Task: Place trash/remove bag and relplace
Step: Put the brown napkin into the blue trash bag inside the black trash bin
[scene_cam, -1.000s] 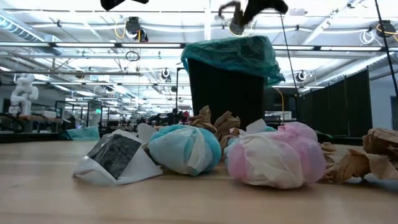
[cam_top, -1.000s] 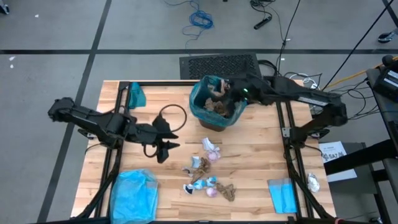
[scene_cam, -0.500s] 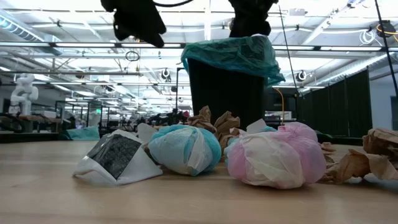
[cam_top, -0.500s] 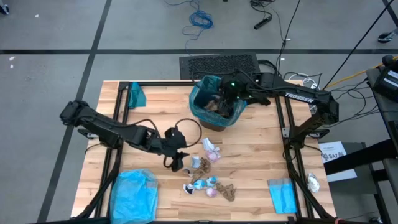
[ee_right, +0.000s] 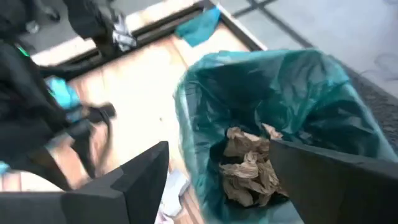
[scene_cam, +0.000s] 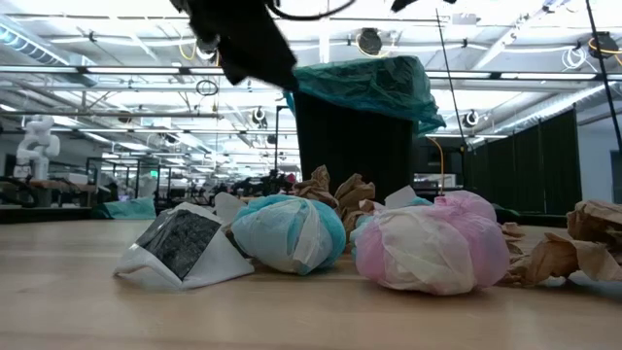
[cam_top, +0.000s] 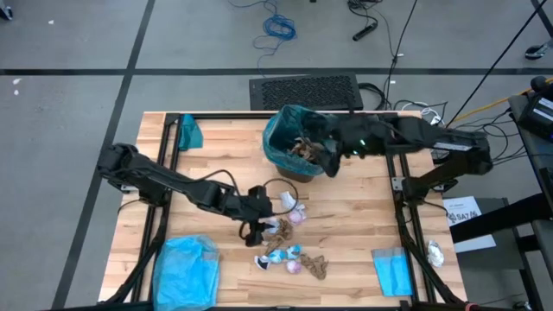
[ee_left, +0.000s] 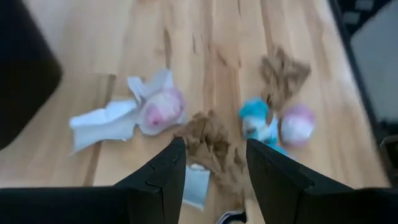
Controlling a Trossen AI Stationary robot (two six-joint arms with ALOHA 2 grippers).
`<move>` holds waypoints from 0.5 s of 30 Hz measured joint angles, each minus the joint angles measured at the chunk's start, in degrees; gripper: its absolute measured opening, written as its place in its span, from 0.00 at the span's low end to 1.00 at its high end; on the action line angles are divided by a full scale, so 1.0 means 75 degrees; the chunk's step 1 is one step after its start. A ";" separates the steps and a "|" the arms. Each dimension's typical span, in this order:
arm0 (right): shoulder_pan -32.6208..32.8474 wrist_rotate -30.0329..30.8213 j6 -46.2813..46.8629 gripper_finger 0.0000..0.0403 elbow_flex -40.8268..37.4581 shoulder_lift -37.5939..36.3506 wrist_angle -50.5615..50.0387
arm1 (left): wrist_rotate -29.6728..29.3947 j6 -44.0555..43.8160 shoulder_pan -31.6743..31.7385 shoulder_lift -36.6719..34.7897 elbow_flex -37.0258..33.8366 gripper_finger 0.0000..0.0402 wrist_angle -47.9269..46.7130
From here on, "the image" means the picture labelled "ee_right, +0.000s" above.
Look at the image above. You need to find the small folded teal bag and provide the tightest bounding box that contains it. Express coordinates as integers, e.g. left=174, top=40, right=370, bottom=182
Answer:
left=174, top=6, right=222, bottom=47

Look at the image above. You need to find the teal trash bag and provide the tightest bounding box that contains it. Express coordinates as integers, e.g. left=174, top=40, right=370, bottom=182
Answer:
left=173, top=49, right=398, bottom=224

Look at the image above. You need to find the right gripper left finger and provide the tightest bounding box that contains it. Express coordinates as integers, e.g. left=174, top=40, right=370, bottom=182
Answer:
left=0, top=141, right=170, bottom=224

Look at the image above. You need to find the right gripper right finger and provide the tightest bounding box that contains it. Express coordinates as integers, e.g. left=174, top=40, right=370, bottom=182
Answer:
left=269, top=139, right=398, bottom=224

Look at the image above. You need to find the white paper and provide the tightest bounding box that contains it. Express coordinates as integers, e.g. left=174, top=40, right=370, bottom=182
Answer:
left=154, top=169, right=191, bottom=224

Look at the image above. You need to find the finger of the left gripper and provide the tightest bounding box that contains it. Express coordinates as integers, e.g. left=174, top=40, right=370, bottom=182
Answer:
left=88, top=103, right=117, bottom=124

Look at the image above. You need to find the brown paper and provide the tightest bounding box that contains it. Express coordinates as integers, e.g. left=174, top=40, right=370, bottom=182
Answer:
left=218, top=123, right=289, bottom=208

